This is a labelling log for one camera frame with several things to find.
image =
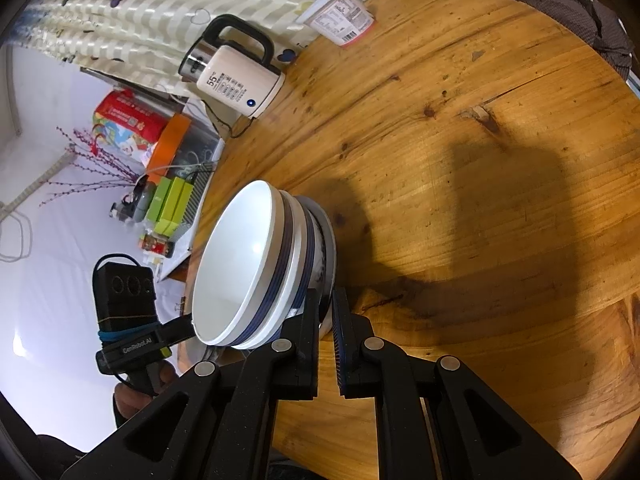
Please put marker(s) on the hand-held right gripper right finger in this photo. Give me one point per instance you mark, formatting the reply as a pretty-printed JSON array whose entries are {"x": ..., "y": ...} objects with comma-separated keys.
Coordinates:
[{"x": 342, "y": 345}]

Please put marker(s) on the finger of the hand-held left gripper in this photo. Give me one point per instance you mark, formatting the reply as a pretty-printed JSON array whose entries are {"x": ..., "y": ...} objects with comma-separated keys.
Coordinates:
[{"x": 177, "y": 331}]

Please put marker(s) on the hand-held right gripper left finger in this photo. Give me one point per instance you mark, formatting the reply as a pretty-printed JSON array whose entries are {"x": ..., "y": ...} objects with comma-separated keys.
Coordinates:
[{"x": 306, "y": 355}]

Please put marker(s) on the white bowl with blue stripe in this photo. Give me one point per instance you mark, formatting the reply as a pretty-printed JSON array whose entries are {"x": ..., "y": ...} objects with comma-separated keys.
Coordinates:
[
  {"x": 235, "y": 270},
  {"x": 297, "y": 260}
]

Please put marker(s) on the stainless steel bowl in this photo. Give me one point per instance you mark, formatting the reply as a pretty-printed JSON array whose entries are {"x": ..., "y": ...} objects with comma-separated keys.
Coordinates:
[{"x": 327, "y": 255}]

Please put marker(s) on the person's left hand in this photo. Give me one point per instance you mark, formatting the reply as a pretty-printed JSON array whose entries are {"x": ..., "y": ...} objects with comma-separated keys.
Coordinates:
[{"x": 132, "y": 400}]

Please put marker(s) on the lime green box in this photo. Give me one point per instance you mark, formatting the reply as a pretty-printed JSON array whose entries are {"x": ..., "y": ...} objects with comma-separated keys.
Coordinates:
[{"x": 177, "y": 205}]

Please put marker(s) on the chevron patterned box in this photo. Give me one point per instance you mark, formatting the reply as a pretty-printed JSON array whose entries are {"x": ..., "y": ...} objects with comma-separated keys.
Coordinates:
[{"x": 197, "y": 195}]

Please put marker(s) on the bare branches with buds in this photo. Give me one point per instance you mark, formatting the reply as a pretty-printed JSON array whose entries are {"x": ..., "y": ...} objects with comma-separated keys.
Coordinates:
[{"x": 95, "y": 170}]

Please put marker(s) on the clear box with orange lid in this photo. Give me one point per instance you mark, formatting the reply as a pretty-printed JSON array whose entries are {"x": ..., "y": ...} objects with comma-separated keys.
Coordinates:
[{"x": 175, "y": 145}]

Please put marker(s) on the red packet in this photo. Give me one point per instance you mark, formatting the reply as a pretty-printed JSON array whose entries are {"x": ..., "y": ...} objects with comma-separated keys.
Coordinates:
[{"x": 130, "y": 120}]

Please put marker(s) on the white electric kettle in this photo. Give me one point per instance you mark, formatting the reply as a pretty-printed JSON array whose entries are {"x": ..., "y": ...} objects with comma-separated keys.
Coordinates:
[{"x": 235, "y": 80}]

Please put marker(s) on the heart print curtain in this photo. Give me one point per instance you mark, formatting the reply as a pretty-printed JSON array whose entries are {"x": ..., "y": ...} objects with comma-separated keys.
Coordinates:
[{"x": 150, "y": 5}]

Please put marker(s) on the white plastic tub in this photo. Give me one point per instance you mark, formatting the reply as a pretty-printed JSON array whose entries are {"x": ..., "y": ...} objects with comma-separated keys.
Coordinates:
[{"x": 342, "y": 17}]

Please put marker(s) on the dark checked cloth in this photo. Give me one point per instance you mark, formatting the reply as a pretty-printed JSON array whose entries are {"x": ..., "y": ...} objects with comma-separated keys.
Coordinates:
[{"x": 575, "y": 15}]

